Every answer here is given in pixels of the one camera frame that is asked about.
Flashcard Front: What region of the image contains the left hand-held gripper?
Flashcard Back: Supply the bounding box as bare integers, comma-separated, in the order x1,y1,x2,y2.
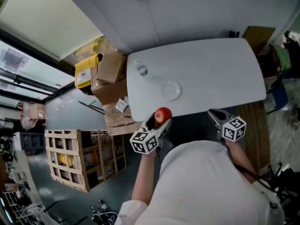
129,113,173,155

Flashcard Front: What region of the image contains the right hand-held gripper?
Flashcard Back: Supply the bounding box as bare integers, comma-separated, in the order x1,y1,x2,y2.
207,109,247,145

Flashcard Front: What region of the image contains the red apple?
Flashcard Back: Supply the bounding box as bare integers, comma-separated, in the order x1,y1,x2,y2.
154,107,173,127

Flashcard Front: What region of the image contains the clear glass plate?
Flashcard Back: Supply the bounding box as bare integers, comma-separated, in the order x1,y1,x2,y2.
160,80,182,101

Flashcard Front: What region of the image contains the person's left forearm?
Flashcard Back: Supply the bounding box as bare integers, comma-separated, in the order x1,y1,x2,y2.
131,148,163,206

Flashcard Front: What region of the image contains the person's right forearm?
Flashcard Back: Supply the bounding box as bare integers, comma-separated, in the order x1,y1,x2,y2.
224,139,259,184

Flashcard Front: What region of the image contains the flattened taped cardboard box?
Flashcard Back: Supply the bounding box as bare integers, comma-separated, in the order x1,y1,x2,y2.
102,101,143,137

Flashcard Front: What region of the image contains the wooden plank board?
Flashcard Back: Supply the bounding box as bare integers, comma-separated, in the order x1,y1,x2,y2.
236,100,272,174

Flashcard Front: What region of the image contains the small white paper box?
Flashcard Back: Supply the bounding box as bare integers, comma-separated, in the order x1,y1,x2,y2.
115,98,129,113

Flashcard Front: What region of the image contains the clear plastic water bottle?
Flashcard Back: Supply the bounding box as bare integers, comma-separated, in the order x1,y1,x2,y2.
133,60,149,77

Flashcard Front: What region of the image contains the large brown cardboard box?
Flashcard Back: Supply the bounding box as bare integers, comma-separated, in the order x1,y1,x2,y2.
90,64,129,105

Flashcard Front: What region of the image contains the blue chair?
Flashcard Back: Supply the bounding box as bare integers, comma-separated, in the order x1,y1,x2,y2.
265,77,289,115

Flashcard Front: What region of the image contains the small brown cardboard box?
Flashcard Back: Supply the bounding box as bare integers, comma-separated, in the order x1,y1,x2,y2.
96,52,125,84

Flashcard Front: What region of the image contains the person's white shirt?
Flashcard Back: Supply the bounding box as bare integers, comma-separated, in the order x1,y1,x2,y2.
114,139,286,225

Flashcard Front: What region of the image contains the green bag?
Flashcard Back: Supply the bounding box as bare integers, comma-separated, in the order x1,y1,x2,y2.
271,44,292,73

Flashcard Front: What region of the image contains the brown cardboard sheet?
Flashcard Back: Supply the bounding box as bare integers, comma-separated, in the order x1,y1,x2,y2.
242,26,277,56

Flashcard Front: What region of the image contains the wooden slatted crate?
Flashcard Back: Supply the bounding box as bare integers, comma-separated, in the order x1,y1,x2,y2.
44,128,128,193

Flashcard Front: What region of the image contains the yellow plastic bin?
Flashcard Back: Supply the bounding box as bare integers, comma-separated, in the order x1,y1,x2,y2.
74,54,99,89

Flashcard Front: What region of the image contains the black tripod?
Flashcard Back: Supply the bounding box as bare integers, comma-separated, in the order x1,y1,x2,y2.
264,162,300,207

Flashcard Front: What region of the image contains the black and white machine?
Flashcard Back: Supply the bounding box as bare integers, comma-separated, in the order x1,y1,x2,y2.
90,199,119,225

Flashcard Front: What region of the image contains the white window blind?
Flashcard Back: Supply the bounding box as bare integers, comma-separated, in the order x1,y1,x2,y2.
0,0,104,61

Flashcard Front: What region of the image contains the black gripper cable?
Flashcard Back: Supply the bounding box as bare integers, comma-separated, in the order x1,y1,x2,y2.
224,141,283,198

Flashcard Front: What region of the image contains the white wire rack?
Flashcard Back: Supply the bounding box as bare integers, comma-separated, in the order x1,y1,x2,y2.
0,188,49,225

